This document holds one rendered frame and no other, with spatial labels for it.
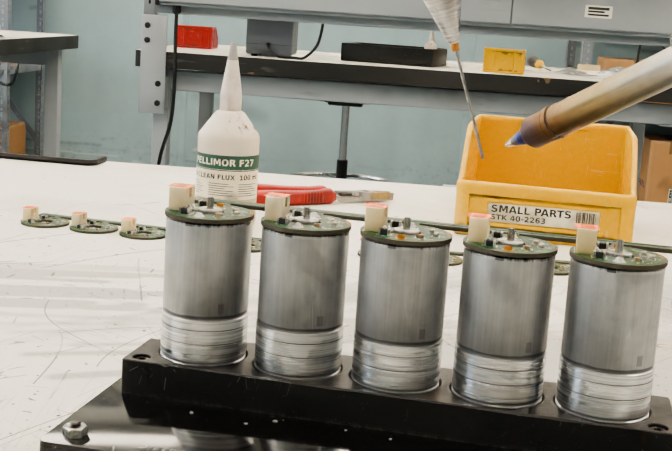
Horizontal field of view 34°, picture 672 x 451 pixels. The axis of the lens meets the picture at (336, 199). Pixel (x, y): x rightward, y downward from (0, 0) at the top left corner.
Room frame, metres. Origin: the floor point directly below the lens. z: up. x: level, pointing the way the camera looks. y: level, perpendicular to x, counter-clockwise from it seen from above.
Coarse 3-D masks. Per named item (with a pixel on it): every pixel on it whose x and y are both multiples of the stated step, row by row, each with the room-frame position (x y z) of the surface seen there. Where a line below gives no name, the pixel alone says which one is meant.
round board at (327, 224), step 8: (264, 216) 0.30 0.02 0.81; (280, 216) 0.30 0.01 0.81; (296, 216) 0.31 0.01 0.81; (320, 216) 0.31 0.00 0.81; (328, 216) 0.31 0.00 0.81; (264, 224) 0.29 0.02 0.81; (272, 224) 0.29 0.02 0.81; (280, 224) 0.29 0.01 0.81; (288, 224) 0.29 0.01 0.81; (304, 224) 0.30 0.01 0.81; (312, 224) 0.30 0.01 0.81; (320, 224) 0.29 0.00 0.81; (328, 224) 0.30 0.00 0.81; (336, 224) 0.30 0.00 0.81; (344, 224) 0.30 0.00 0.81; (288, 232) 0.29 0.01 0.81; (296, 232) 0.29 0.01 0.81; (304, 232) 0.29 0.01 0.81; (312, 232) 0.29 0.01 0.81; (320, 232) 0.29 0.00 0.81; (328, 232) 0.29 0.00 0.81; (336, 232) 0.29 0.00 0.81; (344, 232) 0.29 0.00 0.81
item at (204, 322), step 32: (192, 224) 0.29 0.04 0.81; (224, 224) 0.30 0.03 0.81; (192, 256) 0.29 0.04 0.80; (224, 256) 0.30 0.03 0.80; (192, 288) 0.29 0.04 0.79; (224, 288) 0.30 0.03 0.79; (192, 320) 0.29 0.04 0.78; (224, 320) 0.30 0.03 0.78; (160, 352) 0.30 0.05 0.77; (192, 352) 0.29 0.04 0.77; (224, 352) 0.30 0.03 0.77
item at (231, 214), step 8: (200, 200) 0.31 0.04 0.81; (184, 208) 0.30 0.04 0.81; (192, 208) 0.31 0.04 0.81; (224, 208) 0.31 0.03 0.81; (232, 208) 0.31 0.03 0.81; (240, 208) 0.31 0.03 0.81; (168, 216) 0.30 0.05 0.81; (176, 216) 0.30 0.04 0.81; (184, 216) 0.30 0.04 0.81; (192, 216) 0.30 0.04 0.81; (208, 216) 0.30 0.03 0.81; (216, 216) 0.30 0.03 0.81; (224, 216) 0.30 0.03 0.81; (232, 216) 0.30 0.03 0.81; (240, 216) 0.30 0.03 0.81; (248, 216) 0.30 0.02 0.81
